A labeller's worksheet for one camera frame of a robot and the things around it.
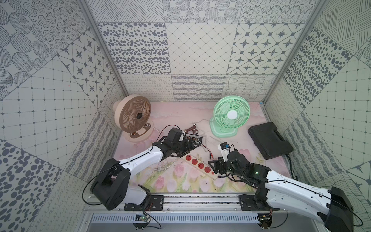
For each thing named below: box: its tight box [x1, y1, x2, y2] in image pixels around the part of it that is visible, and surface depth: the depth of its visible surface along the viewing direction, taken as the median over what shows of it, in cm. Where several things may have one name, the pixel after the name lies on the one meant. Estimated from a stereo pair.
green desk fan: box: [209, 95, 251, 138], surface depth 85 cm
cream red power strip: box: [179, 154, 220, 180], surface depth 86 cm
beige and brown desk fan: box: [112, 94, 155, 143], surface depth 83 cm
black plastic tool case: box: [247, 121, 294, 160], surface depth 95 cm
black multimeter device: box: [190, 136, 203, 144], surface depth 100 cm
